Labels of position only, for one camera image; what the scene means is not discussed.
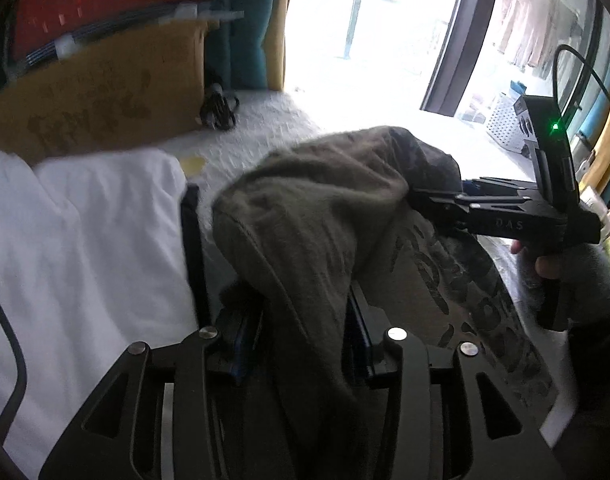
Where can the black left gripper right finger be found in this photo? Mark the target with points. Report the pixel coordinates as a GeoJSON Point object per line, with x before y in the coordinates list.
{"type": "Point", "coordinates": [447, 415]}

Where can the teal curtain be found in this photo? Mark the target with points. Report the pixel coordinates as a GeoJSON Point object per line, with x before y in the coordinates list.
{"type": "Point", "coordinates": [234, 50]}

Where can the white cloth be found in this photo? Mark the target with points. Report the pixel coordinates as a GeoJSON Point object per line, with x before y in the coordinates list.
{"type": "Point", "coordinates": [91, 260]}

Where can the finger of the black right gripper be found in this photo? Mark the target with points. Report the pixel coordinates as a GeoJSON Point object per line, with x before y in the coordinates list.
{"type": "Point", "coordinates": [497, 186]}
{"type": "Point", "coordinates": [448, 211]}

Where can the white perforated laundry basket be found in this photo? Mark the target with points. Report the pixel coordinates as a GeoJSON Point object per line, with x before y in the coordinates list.
{"type": "Point", "coordinates": [503, 126]}

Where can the white quilted bed cover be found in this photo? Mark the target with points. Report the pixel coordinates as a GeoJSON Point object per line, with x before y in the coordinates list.
{"type": "Point", "coordinates": [268, 121]}

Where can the brown cardboard box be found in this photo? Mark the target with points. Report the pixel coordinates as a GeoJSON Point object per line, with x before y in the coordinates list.
{"type": "Point", "coordinates": [137, 87]}

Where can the dark window frame pillar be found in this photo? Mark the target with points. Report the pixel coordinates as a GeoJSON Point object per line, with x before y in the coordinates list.
{"type": "Point", "coordinates": [461, 48]}

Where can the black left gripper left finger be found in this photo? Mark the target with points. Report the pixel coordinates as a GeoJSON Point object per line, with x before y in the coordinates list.
{"type": "Point", "coordinates": [117, 433]}

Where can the dark grey t-shirt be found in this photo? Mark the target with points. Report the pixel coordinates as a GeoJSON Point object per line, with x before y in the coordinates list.
{"type": "Point", "coordinates": [311, 220]}

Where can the gloved right hand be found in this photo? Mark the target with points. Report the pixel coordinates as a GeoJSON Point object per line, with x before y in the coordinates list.
{"type": "Point", "coordinates": [572, 285]}

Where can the yellow curtain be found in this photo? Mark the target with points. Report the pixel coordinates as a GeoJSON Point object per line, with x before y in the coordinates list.
{"type": "Point", "coordinates": [274, 45]}

